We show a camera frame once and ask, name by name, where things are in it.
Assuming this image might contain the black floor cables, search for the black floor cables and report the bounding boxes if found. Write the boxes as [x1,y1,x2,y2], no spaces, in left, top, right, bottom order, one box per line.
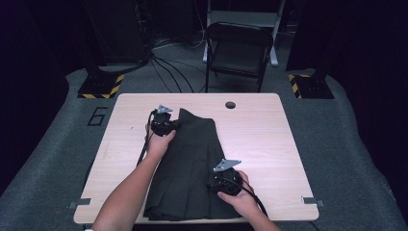
[149,38,207,94]

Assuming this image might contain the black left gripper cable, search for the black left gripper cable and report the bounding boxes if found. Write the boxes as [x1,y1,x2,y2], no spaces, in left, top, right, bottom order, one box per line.
[136,109,158,167]

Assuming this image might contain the black folding chair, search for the black folding chair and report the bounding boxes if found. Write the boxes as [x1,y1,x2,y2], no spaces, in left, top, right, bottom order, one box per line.
[203,21,275,93]

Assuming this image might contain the black pleated skirt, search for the black pleated skirt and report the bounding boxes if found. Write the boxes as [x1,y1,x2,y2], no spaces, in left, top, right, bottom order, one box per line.
[142,107,243,222]

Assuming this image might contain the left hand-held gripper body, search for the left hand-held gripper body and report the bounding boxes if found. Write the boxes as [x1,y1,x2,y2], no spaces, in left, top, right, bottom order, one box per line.
[149,104,181,138]

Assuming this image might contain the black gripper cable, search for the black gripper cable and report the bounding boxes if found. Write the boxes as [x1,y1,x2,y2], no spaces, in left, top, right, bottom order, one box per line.
[136,109,158,167]
[223,176,321,231]

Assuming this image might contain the person's left hand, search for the person's left hand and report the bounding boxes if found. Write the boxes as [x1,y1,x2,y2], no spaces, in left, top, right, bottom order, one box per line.
[144,122,177,161]

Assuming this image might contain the person's right hand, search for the person's right hand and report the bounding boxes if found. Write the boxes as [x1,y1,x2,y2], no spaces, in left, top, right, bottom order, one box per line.
[217,169,262,219]

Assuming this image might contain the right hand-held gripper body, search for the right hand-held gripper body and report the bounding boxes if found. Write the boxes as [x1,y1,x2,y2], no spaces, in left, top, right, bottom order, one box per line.
[206,158,244,197]

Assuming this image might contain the grey tape strip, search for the grey tape strip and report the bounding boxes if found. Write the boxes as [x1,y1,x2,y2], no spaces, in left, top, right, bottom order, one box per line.
[68,197,92,211]
[300,195,325,208]

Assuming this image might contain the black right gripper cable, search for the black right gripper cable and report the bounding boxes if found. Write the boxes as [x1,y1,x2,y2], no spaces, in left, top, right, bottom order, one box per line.
[223,176,321,231]

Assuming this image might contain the black striped stand base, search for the black striped stand base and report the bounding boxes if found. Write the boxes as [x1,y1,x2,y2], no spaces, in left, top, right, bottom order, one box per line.
[287,73,336,100]
[77,73,126,100]

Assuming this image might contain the black equipment cabinet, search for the black equipment cabinet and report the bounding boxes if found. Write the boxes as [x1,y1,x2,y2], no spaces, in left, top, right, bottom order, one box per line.
[81,0,152,66]

